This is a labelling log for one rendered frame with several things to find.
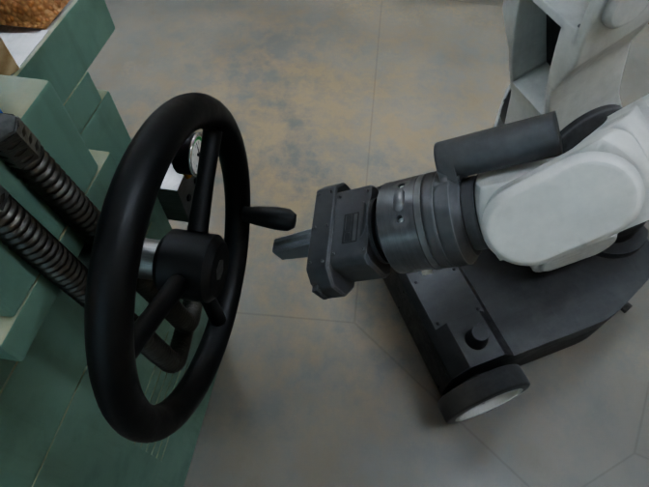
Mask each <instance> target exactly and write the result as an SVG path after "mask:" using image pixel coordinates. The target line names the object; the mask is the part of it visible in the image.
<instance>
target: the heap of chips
mask: <svg viewBox="0 0 649 487"><path fill-rule="evenodd" d="M69 1H70V0H0V25H8V26H17V27H26V28H36V29H44V30H46V28H47V27H48V26H49V25H50V23H51V22H52V21H53V20H54V19H55V17H56V16H57V15H58V14H59V12H61V11H62V10H63V9H64V7H65V6H66V5H67V4H68V2H69Z"/></svg>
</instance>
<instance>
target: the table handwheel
mask: <svg viewBox="0 0 649 487"><path fill-rule="evenodd" d="M197 129H203V133H202V141H201V148H200V156H199V162H198V169H197V177H196V183H195V188H194V193H193V198H192V204H191V209H190V215H189V220H188V225H187V230H183V229H172V230H171V231H170V232H169V233H167V234H166V235H165V236H164V237H163V238H162V239H161V240H155V239H148V238H145V237H146V233H147V229H148V225H149V222H150V218H151V214H152V211H153V208H154V205H155V200H156V198H157V195H158V192H159V190H160V187H161V184H162V182H163V180H164V177H165V175H166V173H167V171H168V168H169V166H170V164H171V162H172V160H173V159H174V157H175V155H176V153H177V152H178V150H179V149H180V148H181V146H182V144H183V143H184V142H185V140H186V139H187V138H188V137H189V136H190V135H191V134H192V133H193V132H194V131H195V130H197ZM218 158H219V161H220V165H221V170H222V176H223V184H224V194H225V231H224V240H223V239H222V237H221V236H220V235H216V234H210V233H208V232H209V224H210V216H211V207H212V193H213V185H214V179H215V173H216V167H217V162H218ZM244 206H246V207H250V178H249V168H248V161H247V155H246V151H245V146H244V142H243V139H242V136H241V133H240V129H239V126H238V124H237V122H236V120H235V118H234V116H233V115H232V113H231V112H230V111H229V109H228V108H227V107H226V106H225V105H224V104H223V103H222V102H221V101H219V100H218V99H216V98H214V97H212V96H210V95H207V94H202V93H186V94H182V95H178V96H176V97H173V98H172V99H170V100H168V101H167V102H165V103H164V104H163V105H161V106H160V107H159V108H158V109H156V110H155V111H154V112H153V113H152V114H151V115H150V116H149V117H148V119H147V120H146V121H145V122H144V123H143V125H142V126H141V127H140V129H139V130H138V131H137V132H136V134H135V135H134V137H133V138H132V140H131V142H130V143H129V145H128V146H127V149H126V151H125V153H124V155H123V157H122V159H121V161H120V163H119V165H118V167H117V169H116V171H115V174H114V176H113V178H112V181H111V183H110V186H109V189H108V190H107V193H106V196H105V199H104V202H103V205H102V208H101V212H100V215H99V221H98V225H97V229H96V233H95V236H94V241H93V246H92V247H90V246H89V245H88V244H87V243H85V244H84V246H83V248H82V250H81V252H80V253H79V255H78V257H77V259H78V260H79V261H81V262H82V263H83V264H84V265H85V266H86V267H87V268H88V275H87V283H86V293H85V308H84V337H85V351H86V359H87V366H88V372H89V378H90V382H91V386H92V389H93V392H94V395H95V398H96V400H97V403H98V406H99V409H100V411H101V413H102V415H103V416H104V418H105V420H106V421H107V422H108V423H109V425H110V426H111V427H112V428H113V429H114V430H115V431H116V432H117V433H118V434H119V435H121V436H122V437H124V438H126V439H128V440H130V441H133V442H136V443H144V444H148V443H153V442H157V441H160V440H163V439H165V438H167V437H168V436H170V435H172V434H173V433H175V432H176V431H177V430H179V429H180V428H181V427H182V426H183V425H184V424H185V423H186V422H187V421H188V419H189V418H190V417H191V416H192V415H193V413H194V412H195V411H196V409H197V408H198V406H199V405H200V403H201V402H202V400H203V398H204V397H205V395H206V393H207V391H208V390H209V388H210V386H211V384H212V381H213V379H214V376H215V374H216V372H217V370H218V367H219V365H220V362H221V361H222V358H223V355H224V353H225V350H226V347H227V344H228V341H229V338H230V334H231V331H232V328H233V324H234V322H235V318H236V314H237V310H238V306H239V301H240V293H241V288H242V283H243V278H244V272H245V266H246V259H247V251H248V242H249V230H250V223H248V222H244V221H241V211H242V208H243V207H244ZM138 278H141V279H148V280H153V281H154V284H155V287H156V288H157V290H158V293H157V294H156V295H155V297H154V298H153V300H152V301H151V302H150V304H149V305H148V306H147V307H146V309H145V310H144V311H143V312H142V314H141V315H140V316H139V317H138V318H137V319H136V321H135V322H134V310H135V297H136V288H137V279H138ZM180 299H181V300H188V301H198V302H200V303H202V305H203V307H204V309H205V311H206V314H207V316H208V318H209V320H208V322H207V325H206V328H205V331H204V333H203V336H202V339H201V341H200V344H199V346H198V348H197V351H196V353H195V355H194V357H193V359H192V361H191V363H190V364H189V366H188V368H187V370H186V372H185V373H184V375H183V377H182V379H181V380H180V382H179V383H178V385H177V386H176V387H175V389H174V390H173V391H172V392H171V393H170V394H169V395H168V396H167V397H166V398H165V399H164V400H163V401H161V402H160V403H158V404H156V405H152V404H151V403H150V402H149V401H148V400H147V398H146V396H145V395H144V393H143V390H142V388H141V385H140V382H139V377H138V373H137V367H136V359H137V357H138V356H139V355H140V353H141V352H142V350H143V349H144V347H145V346H146V344H147V343H148V342H149V340H150V339H151V337H152V336H153V334H154V333H155V331H156V330H157V328H158V327H159V325H160V324H161V323H162V321H163V320H164V319H165V317H166V316H167V315H168V314H169V312H170V311H171V310H172V309H173V307H174V306H175V305H176V303H177V302H178V301H179V300H180Z"/></svg>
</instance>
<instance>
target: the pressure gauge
mask: <svg viewBox="0 0 649 487"><path fill-rule="evenodd" d="M201 141H202V133H201V132H193V133H192V134H191V135H190V136H189V137H188V138H187V139H186V140H185V142H184V143H183V144H182V146H181V148H180V149H179V150H178V152H177V153H176V155H175V157H174V159H173V160H172V165H173V168H174V169H175V171H176V172H177V173H179V174H183V175H185V178H186V179H189V178H191V177H192V176H195V177H197V169H198V162H199V157H197V153H199V152H200V148H201ZM196 143H197V145H196ZM197 146H198V149H199V152H198V149H197Z"/></svg>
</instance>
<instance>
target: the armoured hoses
mask: <svg viewBox="0 0 649 487"><path fill-rule="evenodd" d="M0 158H1V159H3V160H4V161H5V164H6V165H9V166H10V167H11V169H12V171H14V172H16V173H17V177H18V178H23V183H24V184H28V186H29V187H30V188H31V189H33V190H34V192H35V193H36V194H37V195H39V196H40V198H41V199H42V200H44V203H45V204H46V205H48V206H49V208H50V209H51V210H52V211H54V213H55V214H57V215H58V216H59V217H60V218H62V219H63V220H64V221H65V222H66V223H67V225H68V226H69V227H70V228H71V229H72V230H73V231H74V232H75V233H76V234H77V235H78V236H79V237H80V238H81V239H82V240H83V241H84V242H85V243H87V244H88V245H89V246H90V247H92V246H93V241H94V236H95V233H96V229H97V225H98V221H99V215H100V211H99V210H98V208H97V207H96V206H95V205H94V204H93V202H92V201H90V200H89V198H88V197H87V196H86V195H85V193H84V192H83V191H82V190H80V187H78V186H77V185H76V184H75V182H74V181H73V180H72V179H71V177H70V176H69V175H67V174H66V171H64V170H63V169H62V168H61V166H60V165H59V164H58V163H57V162H55V159H54V158H52V157H51V156H50V155H49V152H47V151H46V150H45V149H44V148H43V146H42V145H41V141H40V140H39V139H38V138H37V137H36V136H35V134H34V133H33V132H32V131H31V130H29V129H28V127H27V126H26V125H25V124H24V123H23V122H22V121H21V120H20V118H19V117H17V116H15V115H14V114H8V113H0ZM0 240H2V244H4V245H7V246H8V248H9V249H10V250H13V251H14V253H15V254H16V255H19V257H20V258H21V259H22V260H25V261H26V262H27V263H28V264H29V265H31V266H32V267H33V268H34V269H36V270H37V271H38V272H39V273H41V274H42V275H43V276H44V277H46V278H47V279H48V280H49V281H51V282H52V283H53V284H54V285H56V286H57V287H58V288H59V289H61V290H62V291H63V292H64V293H66V294H67V295H68V296H69V297H71V298H72V299H73V300H75V301H76V302H77V303H79V304H80V305H81V306H83V307H84V308H85V293H86V283H87V275H88V268H87V267H86V266H85V265H84V264H83V263H82V262H81V261H79V260H78V259H77V258H76V257H75V256H74V255H73V254H72V253H71V252H70V251H69V250H68V249H67V248H66V247H65V246H64V245H63V244H62V243H60V242H59V241H58V240H57V239H56V238H55V237H54V236H53V235H52V234H51V233H50V232H49V231H48V230H47V229H46V228H45V227H44V226H42V224H40V223H39V222H38V221H37V220H36V219H35V218H34V217H33V216H32V215H31V214H30V213H29V212H28V211H27V210H26V209H24V207H23V206H21V205H20V204H19V203H18V202H17V201H16V200H15V199H14V198H13V197H12V196H11V195H10V194H9V193H8V192H7V191H6V190H5V189H4V188H3V187H2V186H1V185H0ZM136 292H137V293H138V294H140V296H142V297H143V298H144V299H145V300H146V301H147V302H148V303H150V302H151V301H152V300H153V298H154V297H155V295H156V294H157V293H158V290H157V288H156V287H155V284H154V281H153V280H148V279H141V278H138V279H137V288H136ZM202 309H203V305H202V303H200V302H198V301H188V300H183V304H182V303H181V302H180V301H178V302H177V303H176V305H175V306H174V307H173V309H172V310H171V311H170V312H169V314H168V315H167V316H166V317H165V319H166V321H168V322H169V323H170V324H171V325H172V326H173V327H174V328H175V329H174V332H173V336H172V339H171V343H170V346H169V345H168V344H167V343H166V342H165V341H164V340H163V339H162V338H161V337H160V336H159V335H158V334H156V333H154V334H153V336H152V337H151V339H150V340H149V342H148V343H147V344H146V346H145V347H144V349H143V350H142V352H141V354H142V355H143V356H144V357H146V358H147V359H148V360H150V361H151V362H152V363H153V364H155V365H156V366H157V367H158V368H160V369H161V370H162V371H164V372H165V373H173V374H174V373H177V372H179V371H180V370H182V369H183V367H184V366H185V364H186V361H187V357H188V353H189V349H190V346H191V342H192V338H193V332H194V331H195V330H196V328H197V327H198V326H199V323H200V319H201V313H202Z"/></svg>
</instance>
